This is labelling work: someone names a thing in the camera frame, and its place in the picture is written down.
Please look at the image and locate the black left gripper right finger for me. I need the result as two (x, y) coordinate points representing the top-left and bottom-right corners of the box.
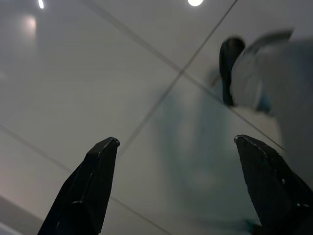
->
(234, 134), (313, 235)

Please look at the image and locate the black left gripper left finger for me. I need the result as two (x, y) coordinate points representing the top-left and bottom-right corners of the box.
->
(37, 137), (120, 235)

